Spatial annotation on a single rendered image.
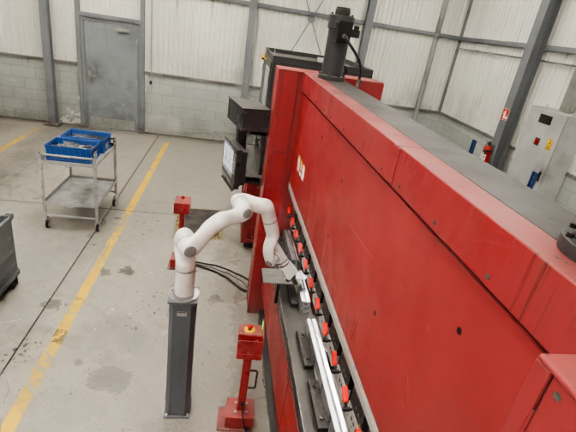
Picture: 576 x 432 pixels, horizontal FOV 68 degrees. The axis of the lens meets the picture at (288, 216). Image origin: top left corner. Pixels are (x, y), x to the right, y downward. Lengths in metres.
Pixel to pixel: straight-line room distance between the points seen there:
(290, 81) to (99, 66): 6.80
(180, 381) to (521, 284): 2.53
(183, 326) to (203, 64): 7.29
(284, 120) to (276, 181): 0.52
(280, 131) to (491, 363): 2.74
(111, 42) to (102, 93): 1.03
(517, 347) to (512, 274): 0.15
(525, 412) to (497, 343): 0.40
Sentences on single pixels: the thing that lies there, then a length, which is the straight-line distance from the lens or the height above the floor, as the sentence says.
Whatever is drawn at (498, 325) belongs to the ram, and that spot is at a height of 2.10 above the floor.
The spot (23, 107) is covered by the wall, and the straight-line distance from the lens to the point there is 10.56.
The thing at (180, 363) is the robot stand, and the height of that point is 0.51.
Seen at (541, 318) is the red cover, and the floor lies 2.20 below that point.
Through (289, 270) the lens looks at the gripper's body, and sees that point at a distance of 2.84.
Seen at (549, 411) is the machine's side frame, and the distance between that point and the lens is 0.64.
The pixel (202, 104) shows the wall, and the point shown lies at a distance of 9.59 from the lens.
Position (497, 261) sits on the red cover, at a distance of 1.01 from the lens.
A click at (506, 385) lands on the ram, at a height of 2.02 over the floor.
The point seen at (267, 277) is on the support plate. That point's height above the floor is 1.00.
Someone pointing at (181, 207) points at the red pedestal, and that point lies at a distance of 4.48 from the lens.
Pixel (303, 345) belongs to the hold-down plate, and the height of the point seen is 0.91.
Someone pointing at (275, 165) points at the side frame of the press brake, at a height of 1.54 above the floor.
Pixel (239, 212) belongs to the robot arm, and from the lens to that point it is 2.45.
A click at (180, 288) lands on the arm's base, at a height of 1.08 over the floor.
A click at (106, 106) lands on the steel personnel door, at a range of 9.93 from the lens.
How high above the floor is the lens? 2.62
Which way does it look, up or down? 24 degrees down
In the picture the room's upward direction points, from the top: 9 degrees clockwise
